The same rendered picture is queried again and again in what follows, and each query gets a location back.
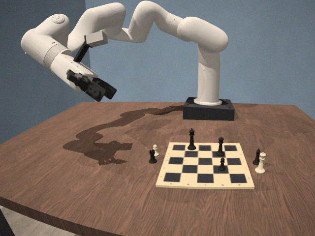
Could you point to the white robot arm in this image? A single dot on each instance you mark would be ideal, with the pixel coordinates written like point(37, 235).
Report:
point(44, 42)

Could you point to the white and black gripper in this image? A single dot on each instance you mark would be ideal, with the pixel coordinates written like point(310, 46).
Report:
point(79, 77)

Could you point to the white queen chess piece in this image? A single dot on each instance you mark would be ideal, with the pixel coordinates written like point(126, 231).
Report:
point(260, 169)

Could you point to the cream chessboard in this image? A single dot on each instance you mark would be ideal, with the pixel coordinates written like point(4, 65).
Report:
point(198, 169)

